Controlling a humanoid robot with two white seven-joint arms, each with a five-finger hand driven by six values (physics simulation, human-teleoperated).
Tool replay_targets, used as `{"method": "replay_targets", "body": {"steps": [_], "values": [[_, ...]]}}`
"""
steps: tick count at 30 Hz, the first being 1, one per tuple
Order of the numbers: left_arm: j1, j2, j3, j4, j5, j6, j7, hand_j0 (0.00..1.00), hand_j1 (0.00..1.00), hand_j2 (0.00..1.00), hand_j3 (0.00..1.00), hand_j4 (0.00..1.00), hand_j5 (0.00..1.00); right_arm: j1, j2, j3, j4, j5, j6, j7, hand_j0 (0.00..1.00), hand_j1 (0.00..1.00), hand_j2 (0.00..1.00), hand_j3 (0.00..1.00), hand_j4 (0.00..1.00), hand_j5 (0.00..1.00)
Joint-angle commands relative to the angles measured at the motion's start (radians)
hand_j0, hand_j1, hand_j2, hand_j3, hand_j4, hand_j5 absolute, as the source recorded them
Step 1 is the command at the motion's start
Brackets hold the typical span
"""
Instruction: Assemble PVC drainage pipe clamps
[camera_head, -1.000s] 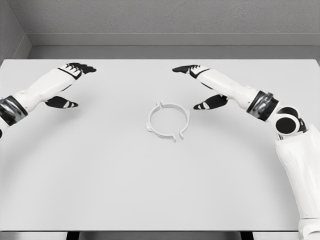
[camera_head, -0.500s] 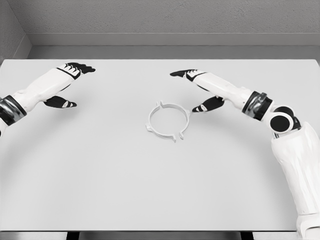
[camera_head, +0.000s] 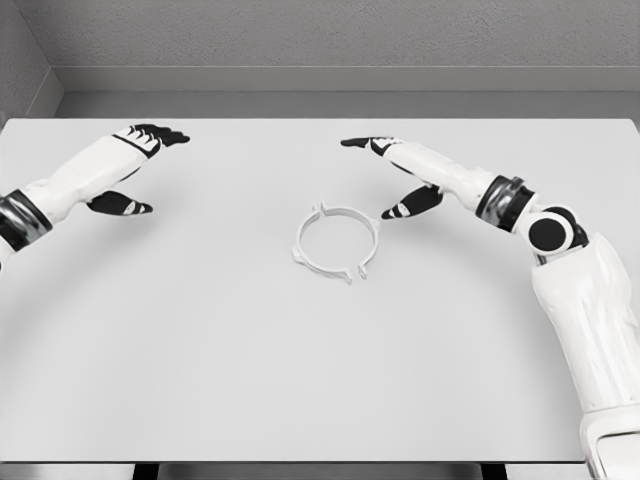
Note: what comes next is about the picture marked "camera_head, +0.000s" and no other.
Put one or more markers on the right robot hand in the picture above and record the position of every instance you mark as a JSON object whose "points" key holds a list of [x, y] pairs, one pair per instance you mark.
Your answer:
{"points": [[422, 162]]}

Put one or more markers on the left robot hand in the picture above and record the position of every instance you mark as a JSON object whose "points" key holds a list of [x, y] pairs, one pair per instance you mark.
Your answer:
{"points": [[107, 162]]}

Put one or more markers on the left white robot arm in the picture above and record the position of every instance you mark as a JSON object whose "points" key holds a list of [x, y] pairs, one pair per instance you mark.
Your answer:
{"points": [[47, 192]]}

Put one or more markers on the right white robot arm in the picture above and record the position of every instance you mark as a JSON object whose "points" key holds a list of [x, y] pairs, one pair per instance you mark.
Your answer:
{"points": [[570, 280]]}

